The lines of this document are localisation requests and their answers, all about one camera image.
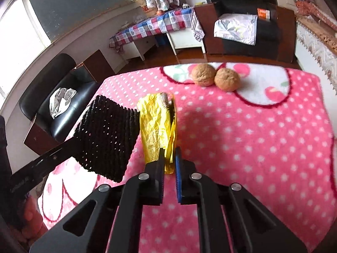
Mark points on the orange packet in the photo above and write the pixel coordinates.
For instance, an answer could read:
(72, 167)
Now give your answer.
(263, 13)

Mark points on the white floral cloth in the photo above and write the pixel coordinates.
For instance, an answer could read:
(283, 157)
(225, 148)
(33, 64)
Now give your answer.
(234, 27)

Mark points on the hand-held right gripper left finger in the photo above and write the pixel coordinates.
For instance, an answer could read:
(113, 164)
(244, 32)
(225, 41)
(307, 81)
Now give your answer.
(159, 179)

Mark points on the yellow wrapper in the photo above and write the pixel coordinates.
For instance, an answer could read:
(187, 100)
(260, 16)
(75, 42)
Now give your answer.
(152, 126)

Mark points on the brown paper bag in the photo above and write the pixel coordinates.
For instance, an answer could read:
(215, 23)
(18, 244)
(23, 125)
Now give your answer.
(144, 8)

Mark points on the window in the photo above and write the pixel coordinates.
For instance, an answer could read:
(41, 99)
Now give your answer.
(65, 10)

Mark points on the checkered tablecloth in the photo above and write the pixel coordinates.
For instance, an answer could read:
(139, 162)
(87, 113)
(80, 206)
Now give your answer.
(158, 22)

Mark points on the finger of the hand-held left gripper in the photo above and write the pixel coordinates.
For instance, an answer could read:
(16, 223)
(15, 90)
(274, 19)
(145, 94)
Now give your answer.
(44, 166)

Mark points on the white quilted mattress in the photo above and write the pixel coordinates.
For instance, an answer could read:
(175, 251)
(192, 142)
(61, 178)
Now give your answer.
(310, 47)

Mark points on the brown walnut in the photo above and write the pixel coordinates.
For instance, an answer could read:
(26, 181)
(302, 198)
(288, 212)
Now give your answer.
(203, 75)
(227, 80)

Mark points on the striped hanging towel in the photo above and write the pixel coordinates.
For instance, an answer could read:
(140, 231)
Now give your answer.
(197, 29)

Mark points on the dark wooden armchair side panel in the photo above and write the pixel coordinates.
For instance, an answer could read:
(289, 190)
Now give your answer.
(208, 21)
(39, 139)
(287, 31)
(101, 66)

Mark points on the red patterned rolled fabric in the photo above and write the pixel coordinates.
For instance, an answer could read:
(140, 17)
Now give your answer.
(316, 13)

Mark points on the pink dotted printed blanket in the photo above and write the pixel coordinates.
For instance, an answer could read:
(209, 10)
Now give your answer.
(237, 137)

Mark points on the white crumpled cloth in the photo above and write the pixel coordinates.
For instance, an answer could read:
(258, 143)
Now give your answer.
(60, 102)

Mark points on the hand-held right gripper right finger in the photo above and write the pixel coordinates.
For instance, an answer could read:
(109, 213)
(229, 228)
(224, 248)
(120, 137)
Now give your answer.
(179, 179)

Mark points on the person's left hand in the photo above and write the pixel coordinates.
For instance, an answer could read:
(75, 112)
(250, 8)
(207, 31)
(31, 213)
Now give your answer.
(33, 216)

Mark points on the brown floral blanket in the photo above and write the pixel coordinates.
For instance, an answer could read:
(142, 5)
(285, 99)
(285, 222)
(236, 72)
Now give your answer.
(323, 35)

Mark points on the black foam net sleeve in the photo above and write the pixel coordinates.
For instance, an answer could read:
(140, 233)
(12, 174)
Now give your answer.
(105, 137)

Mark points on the white desk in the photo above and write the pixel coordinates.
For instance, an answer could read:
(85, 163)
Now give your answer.
(181, 38)

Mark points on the orange fruit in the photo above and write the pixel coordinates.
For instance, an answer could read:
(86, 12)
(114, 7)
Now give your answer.
(159, 12)

